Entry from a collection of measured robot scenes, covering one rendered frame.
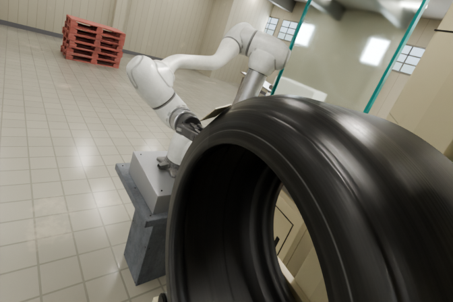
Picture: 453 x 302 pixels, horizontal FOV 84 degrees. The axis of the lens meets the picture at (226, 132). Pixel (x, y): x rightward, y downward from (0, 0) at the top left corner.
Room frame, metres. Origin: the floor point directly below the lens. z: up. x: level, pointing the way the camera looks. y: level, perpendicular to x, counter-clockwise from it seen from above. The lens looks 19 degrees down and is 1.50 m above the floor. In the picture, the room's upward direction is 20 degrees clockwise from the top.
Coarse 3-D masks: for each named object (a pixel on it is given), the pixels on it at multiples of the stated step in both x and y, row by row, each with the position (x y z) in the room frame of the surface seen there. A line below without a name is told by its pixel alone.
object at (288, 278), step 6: (282, 264) 0.62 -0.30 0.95; (282, 270) 0.60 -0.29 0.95; (288, 270) 0.61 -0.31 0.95; (288, 276) 0.59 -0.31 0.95; (288, 282) 0.57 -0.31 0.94; (294, 282) 0.57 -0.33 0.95; (294, 288) 0.55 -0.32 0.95; (300, 288) 0.56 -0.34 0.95; (294, 294) 0.54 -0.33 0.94; (300, 294) 0.54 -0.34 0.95; (300, 300) 0.53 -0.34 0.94; (306, 300) 0.53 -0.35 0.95
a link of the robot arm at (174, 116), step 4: (180, 108) 0.83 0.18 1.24; (184, 108) 0.84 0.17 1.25; (172, 112) 0.83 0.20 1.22; (176, 112) 0.81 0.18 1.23; (180, 112) 0.80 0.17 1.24; (184, 112) 0.80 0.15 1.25; (188, 112) 0.81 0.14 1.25; (192, 112) 0.82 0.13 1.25; (172, 116) 0.81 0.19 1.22; (176, 116) 0.79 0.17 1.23; (180, 116) 0.79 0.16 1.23; (196, 116) 0.83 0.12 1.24; (172, 120) 0.80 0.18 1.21; (176, 120) 0.78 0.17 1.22; (172, 124) 0.79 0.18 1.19; (176, 124) 0.78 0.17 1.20; (172, 128) 0.82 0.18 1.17; (176, 128) 0.78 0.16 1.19
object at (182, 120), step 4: (184, 116) 0.78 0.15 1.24; (188, 116) 0.77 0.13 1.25; (192, 116) 0.77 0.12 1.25; (180, 120) 0.77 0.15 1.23; (184, 120) 0.76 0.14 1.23; (188, 120) 0.76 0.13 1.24; (192, 120) 0.77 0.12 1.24; (196, 120) 0.78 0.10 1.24; (180, 124) 0.75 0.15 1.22; (184, 124) 0.74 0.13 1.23; (188, 124) 0.75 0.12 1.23; (196, 124) 0.78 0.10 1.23; (200, 124) 0.79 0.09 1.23; (192, 128) 0.72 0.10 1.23
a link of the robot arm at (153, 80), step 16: (224, 48) 1.18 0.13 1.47; (128, 64) 0.81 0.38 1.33; (144, 64) 0.80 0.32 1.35; (160, 64) 0.85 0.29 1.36; (176, 64) 0.92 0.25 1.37; (192, 64) 1.00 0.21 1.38; (208, 64) 1.07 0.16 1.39; (224, 64) 1.17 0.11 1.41; (144, 80) 0.79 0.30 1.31; (160, 80) 0.82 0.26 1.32; (144, 96) 0.80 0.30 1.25; (160, 96) 0.81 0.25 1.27
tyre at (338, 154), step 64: (256, 128) 0.34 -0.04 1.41; (320, 128) 0.29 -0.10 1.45; (384, 128) 0.34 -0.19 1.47; (192, 192) 0.56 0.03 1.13; (256, 192) 0.65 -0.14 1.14; (320, 192) 0.24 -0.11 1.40; (384, 192) 0.22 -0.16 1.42; (448, 192) 0.26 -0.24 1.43; (192, 256) 0.50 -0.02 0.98; (256, 256) 0.58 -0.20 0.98; (320, 256) 0.20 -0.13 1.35; (384, 256) 0.18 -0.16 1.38; (448, 256) 0.19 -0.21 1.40
